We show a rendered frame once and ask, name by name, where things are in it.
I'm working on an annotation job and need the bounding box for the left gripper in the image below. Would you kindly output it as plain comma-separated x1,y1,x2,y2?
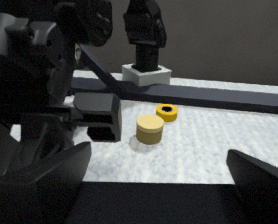
0,57,122,176

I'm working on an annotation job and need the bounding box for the yellow roll of tape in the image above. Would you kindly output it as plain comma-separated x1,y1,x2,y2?
156,104,178,122

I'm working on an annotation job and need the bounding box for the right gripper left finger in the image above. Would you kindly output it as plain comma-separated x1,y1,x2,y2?
0,141,92,224

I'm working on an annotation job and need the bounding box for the tan round tin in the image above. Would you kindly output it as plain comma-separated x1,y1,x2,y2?
136,114,164,145

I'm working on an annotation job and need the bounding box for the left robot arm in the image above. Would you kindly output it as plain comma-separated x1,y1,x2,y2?
0,0,167,96

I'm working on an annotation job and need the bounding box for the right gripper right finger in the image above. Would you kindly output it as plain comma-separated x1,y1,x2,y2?
226,149,278,224

